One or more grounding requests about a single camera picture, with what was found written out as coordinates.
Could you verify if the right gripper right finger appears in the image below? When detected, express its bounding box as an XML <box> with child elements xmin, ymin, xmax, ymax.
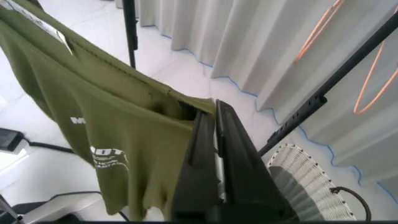
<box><xmin>214</xmin><ymin>99</ymin><xmax>300</xmax><ymax>222</ymax></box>

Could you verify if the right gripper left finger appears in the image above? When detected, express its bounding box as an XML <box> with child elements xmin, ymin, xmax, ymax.
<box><xmin>170</xmin><ymin>110</ymin><xmax>223</xmax><ymax>222</ymax></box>

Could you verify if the green printed shirt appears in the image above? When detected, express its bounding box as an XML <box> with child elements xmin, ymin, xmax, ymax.
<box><xmin>0</xmin><ymin>0</ymin><xmax>217</xmax><ymax>222</ymax></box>

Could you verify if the white laundry basket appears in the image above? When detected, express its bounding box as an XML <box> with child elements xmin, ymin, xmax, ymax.
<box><xmin>266</xmin><ymin>143</ymin><xmax>373</xmax><ymax>222</ymax></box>

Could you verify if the black clothes rack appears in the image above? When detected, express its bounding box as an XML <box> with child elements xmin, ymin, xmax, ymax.
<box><xmin>121</xmin><ymin>0</ymin><xmax>398</xmax><ymax>157</ymax></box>

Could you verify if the white curtain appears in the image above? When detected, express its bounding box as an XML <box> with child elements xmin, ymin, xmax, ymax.
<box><xmin>114</xmin><ymin>0</ymin><xmax>398</xmax><ymax>203</ymax></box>

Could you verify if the black power adapter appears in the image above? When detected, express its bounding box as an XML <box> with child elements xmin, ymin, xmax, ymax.
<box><xmin>0</xmin><ymin>127</ymin><xmax>26</xmax><ymax>154</ymax></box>

